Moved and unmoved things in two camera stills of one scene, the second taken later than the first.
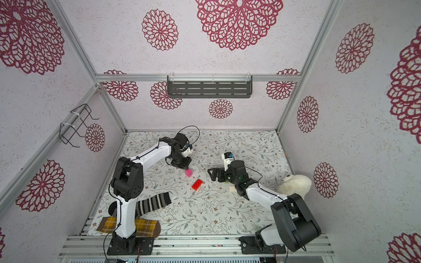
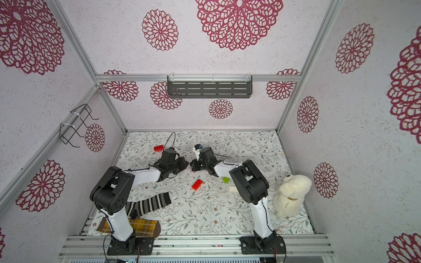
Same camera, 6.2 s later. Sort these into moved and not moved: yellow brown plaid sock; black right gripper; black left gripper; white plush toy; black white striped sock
Moved: black left gripper; black right gripper
Not moved: black white striped sock; yellow brown plaid sock; white plush toy
